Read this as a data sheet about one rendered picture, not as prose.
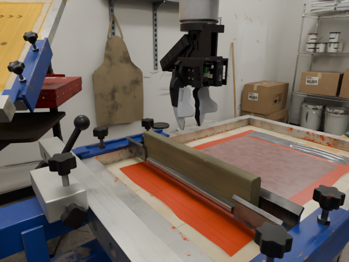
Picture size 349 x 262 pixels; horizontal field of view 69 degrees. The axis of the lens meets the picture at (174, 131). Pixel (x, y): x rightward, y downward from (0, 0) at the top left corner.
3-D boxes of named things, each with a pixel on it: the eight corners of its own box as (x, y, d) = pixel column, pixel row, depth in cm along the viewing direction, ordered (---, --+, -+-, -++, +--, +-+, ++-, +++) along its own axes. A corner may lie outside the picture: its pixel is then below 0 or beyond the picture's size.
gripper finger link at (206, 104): (213, 131, 55) (210, 89, 51) (195, 125, 59) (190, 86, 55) (223, 126, 56) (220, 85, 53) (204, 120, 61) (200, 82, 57)
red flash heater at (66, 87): (14, 92, 172) (10, 74, 168) (84, 91, 178) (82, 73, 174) (-49, 114, 114) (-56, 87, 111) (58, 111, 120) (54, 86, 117)
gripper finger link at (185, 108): (186, 135, 50) (194, 88, 48) (168, 128, 55) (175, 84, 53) (197, 135, 52) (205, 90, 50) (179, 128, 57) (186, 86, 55)
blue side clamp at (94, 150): (161, 146, 93) (161, 128, 91) (169, 151, 89) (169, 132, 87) (78, 169, 75) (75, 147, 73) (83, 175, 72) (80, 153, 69)
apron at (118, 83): (142, 118, 285) (137, 16, 253) (145, 120, 279) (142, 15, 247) (95, 127, 254) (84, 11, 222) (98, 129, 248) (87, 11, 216)
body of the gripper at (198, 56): (199, 92, 47) (202, 21, 43) (171, 86, 53) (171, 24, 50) (227, 88, 51) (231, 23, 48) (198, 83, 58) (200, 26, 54)
